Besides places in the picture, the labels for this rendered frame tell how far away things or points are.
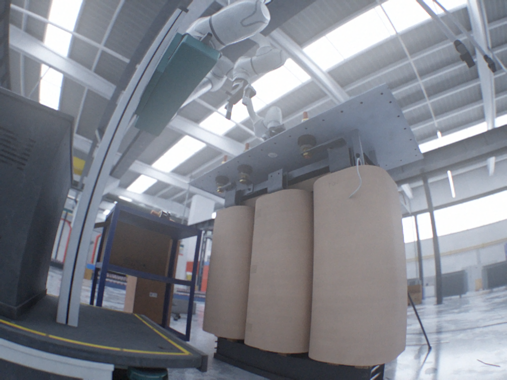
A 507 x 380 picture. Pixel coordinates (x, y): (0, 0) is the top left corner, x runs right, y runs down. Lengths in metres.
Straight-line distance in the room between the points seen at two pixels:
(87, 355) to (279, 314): 0.94
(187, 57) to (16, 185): 0.72
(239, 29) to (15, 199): 0.93
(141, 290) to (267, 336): 1.25
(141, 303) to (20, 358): 1.74
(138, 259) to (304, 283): 1.00
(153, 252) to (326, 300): 1.09
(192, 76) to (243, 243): 1.04
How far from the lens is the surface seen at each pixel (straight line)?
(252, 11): 1.04
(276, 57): 1.27
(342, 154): 1.30
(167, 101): 1.20
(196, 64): 1.01
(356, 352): 1.06
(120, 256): 1.60
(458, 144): 10.07
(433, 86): 15.87
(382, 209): 1.13
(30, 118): 0.74
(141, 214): 1.60
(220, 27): 1.06
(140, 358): 0.59
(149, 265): 1.65
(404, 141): 1.61
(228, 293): 1.58
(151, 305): 2.26
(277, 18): 4.74
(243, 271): 1.58
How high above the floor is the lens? 0.49
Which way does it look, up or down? 24 degrees up
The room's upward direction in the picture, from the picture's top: 5 degrees clockwise
